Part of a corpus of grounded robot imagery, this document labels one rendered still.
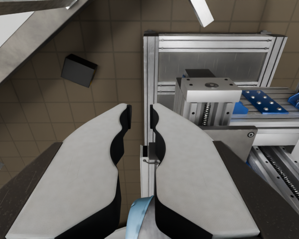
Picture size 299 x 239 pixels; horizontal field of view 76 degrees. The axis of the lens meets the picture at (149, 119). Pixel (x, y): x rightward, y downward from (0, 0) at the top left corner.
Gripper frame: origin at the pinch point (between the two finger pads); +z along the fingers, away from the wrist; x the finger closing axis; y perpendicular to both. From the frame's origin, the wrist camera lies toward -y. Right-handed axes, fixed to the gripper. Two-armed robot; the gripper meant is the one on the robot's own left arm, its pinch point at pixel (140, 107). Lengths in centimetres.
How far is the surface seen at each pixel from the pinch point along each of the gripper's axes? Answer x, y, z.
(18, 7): -22.2, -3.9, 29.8
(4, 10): -22.5, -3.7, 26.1
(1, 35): -54, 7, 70
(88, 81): -39, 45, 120
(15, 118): -111, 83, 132
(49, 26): -32, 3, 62
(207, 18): 16.9, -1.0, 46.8
